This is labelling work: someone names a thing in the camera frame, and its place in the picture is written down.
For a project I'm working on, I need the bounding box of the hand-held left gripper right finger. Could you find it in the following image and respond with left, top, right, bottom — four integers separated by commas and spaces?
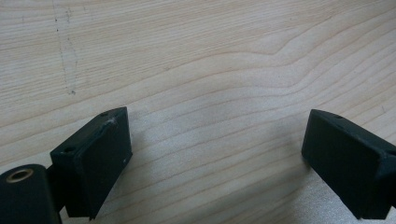
301, 108, 396, 220

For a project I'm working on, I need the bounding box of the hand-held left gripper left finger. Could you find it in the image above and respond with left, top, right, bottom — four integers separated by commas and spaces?
49, 106, 134, 221

